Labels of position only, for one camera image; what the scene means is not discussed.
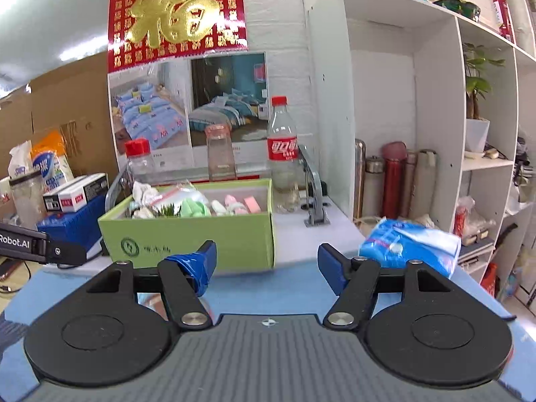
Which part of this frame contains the red thermos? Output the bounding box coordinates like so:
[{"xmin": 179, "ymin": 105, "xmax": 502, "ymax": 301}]
[{"xmin": 381, "ymin": 141, "xmax": 408, "ymax": 219}]

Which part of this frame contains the white pipe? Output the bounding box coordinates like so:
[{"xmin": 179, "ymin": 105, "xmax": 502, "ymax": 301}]
[{"xmin": 502, "ymin": 0, "xmax": 536, "ymax": 48}]

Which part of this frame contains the cardboard sheet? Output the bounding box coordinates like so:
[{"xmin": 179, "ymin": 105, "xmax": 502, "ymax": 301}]
[{"xmin": 0, "ymin": 50, "xmax": 119, "ymax": 185}]

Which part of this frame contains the black box white print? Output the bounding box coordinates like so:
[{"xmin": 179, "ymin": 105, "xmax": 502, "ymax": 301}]
[{"xmin": 42, "ymin": 173, "xmax": 110, "ymax": 212}]

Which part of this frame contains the clear bottle red label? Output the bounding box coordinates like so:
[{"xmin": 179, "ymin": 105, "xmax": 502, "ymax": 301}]
[{"xmin": 267, "ymin": 96, "xmax": 301, "ymax": 212}]

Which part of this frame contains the rose gold thermos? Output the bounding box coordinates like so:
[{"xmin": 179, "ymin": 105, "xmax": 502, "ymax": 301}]
[{"xmin": 400, "ymin": 151, "xmax": 418, "ymax": 218}]

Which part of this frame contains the red spray can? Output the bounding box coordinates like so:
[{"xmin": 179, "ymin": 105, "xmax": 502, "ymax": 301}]
[{"xmin": 492, "ymin": 0, "xmax": 515, "ymax": 43}]

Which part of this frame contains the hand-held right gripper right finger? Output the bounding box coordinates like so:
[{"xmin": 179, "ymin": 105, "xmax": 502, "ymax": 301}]
[{"xmin": 317, "ymin": 243, "xmax": 453, "ymax": 331}]

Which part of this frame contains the red white plastic bag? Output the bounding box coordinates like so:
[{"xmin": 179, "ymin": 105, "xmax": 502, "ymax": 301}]
[{"xmin": 453, "ymin": 196, "xmax": 497, "ymax": 246}]

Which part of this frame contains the orange bag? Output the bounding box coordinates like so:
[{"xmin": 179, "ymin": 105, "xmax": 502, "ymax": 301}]
[{"xmin": 31, "ymin": 131, "xmax": 68, "ymax": 162}]

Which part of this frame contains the white shelf unit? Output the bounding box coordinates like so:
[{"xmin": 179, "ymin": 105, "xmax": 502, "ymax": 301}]
[{"xmin": 308, "ymin": 0, "xmax": 536, "ymax": 302}]

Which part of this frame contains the pink white soft toy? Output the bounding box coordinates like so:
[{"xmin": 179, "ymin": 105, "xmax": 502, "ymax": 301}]
[{"xmin": 213, "ymin": 195, "xmax": 248, "ymax": 215}]

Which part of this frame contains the green towel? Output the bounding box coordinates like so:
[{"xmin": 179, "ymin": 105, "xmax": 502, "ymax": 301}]
[{"xmin": 180, "ymin": 199, "xmax": 212, "ymax": 217}]

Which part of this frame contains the silver thermos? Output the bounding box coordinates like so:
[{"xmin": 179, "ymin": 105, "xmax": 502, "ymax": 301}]
[{"xmin": 363, "ymin": 156, "xmax": 385, "ymax": 219}]

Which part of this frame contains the dark green bowl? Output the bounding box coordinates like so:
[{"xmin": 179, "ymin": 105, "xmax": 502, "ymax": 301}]
[{"xmin": 433, "ymin": 0, "xmax": 482, "ymax": 21}]

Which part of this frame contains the blue tissue pack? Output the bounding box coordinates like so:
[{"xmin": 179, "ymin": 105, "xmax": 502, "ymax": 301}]
[{"xmin": 359, "ymin": 217, "xmax": 461, "ymax": 279}]

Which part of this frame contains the white plant pot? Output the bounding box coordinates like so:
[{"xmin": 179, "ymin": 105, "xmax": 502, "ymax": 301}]
[{"xmin": 466, "ymin": 118, "xmax": 490, "ymax": 154}]

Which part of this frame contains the grey metal bracket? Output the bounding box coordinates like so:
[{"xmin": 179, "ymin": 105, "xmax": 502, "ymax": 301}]
[{"xmin": 299, "ymin": 144, "xmax": 331, "ymax": 227}]

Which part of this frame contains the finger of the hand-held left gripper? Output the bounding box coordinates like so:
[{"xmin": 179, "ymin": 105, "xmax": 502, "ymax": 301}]
[{"xmin": 39, "ymin": 234, "xmax": 87, "ymax": 267}]

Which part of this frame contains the green cardboard box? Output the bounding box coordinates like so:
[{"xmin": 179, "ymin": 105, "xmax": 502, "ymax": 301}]
[{"xmin": 97, "ymin": 178, "xmax": 276, "ymax": 275}]

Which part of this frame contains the clear plastic bag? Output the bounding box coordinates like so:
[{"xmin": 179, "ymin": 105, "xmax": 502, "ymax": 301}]
[{"xmin": 151, "ymin": 182, "xmax": 202, "ymax": 214}]

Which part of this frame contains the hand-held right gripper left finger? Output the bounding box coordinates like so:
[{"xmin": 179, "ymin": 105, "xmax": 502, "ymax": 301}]
[{"xmin": 86, "ymin": 240, "xmax": 218, "ymax": 331}]

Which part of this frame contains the clear plastic jar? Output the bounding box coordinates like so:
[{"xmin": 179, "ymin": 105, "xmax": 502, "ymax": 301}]
[{"xmin": 9, "ymin": 174, "xmax": 47, "ymax": 229}]

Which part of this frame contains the glass jar pink lid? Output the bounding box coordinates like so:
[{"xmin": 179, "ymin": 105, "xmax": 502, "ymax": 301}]
[{"xmin": 204, "ymin": 125, "xmax": 237, "ymax": 182}]

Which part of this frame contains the white box red label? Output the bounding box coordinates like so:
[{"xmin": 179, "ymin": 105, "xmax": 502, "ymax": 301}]
[{"xmin": 58, "ymin": 185, "xmax": 88, "ymax": 213}]

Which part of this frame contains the white blue wipes pack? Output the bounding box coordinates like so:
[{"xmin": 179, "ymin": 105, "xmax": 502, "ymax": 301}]
[{"xmin": 31, "ymin": 151, "xmax": 74, "ymax": 196}]

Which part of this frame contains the plastic jar red cap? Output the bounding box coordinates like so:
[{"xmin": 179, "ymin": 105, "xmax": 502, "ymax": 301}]
[{"xmin": 125, "ymin": 139, "xmax": 153, "ymax": 185}]

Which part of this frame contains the bedding wall poster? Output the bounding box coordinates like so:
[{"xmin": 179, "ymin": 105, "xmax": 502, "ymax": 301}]
[{"xmin": 108, "ymin": 52, "xmax": 271, "ymax": 169}]

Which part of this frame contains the beige thermos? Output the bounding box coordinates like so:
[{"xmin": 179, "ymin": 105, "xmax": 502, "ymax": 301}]
[{"xmin": 411, "ymin": 149, "xmax": 438, "ymax": 217}]

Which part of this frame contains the green potted plant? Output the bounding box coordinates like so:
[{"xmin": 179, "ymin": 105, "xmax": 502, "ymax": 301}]
[{"xmin": 463, "ymin": 43, "xmax": 506, "ymax": 120}]

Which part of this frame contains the red gold wall poster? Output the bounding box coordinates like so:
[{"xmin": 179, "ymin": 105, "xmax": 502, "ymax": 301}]
[{"xmin": 108, "ymin": 0, "xmax": 249, "ymax": 74}]

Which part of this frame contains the blue box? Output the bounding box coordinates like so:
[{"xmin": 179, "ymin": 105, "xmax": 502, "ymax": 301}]
[{"xmin": 37, "ymin": 195, "xmax": 109, "ymax": 260}]

